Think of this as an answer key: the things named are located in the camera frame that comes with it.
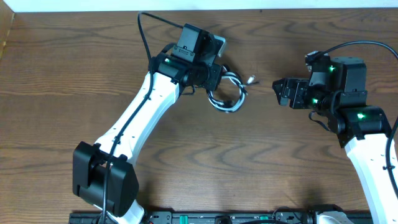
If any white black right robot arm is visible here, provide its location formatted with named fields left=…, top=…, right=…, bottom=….
left=272, top=55, right=397, bottom=223

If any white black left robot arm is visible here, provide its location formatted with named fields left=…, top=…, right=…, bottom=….
left=72, top=24, right=226, bottom=223

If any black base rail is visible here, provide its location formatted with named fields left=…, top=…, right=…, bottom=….
left=68, top=211, right=373, bottom=224

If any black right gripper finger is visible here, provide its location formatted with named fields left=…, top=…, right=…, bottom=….
left=272, top=78, right=289, bottom=93
left=276, top=92, right=290, bottom=106

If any black USB cable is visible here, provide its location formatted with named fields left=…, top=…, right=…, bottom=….
left=206, top=64, right=249, bottom=113

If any white USB cable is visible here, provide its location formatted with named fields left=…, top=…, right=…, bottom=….
left=206, top=72, right=260, bottom=113

